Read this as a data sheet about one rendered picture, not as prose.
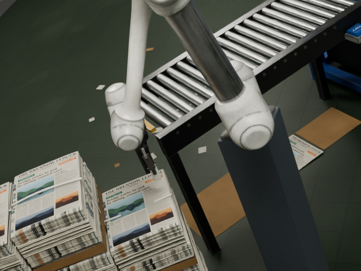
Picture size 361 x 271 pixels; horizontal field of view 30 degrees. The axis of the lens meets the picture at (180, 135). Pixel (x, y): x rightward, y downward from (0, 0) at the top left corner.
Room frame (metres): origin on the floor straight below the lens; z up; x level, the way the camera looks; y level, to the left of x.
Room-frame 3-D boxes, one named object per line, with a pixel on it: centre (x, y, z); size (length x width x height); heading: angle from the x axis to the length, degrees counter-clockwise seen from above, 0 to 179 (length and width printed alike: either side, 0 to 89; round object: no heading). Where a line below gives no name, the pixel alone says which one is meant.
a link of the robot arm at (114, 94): (2.09, 0.15, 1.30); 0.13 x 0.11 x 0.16; 175
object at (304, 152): (3.02, -0.49, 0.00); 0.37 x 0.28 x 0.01; 108
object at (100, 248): (2.02, 0.56, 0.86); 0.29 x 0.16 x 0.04; 87
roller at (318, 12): (3.16, -0.89, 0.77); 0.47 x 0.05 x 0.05; 18
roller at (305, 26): (3.12, -0.77, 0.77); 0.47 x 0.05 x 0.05; 18
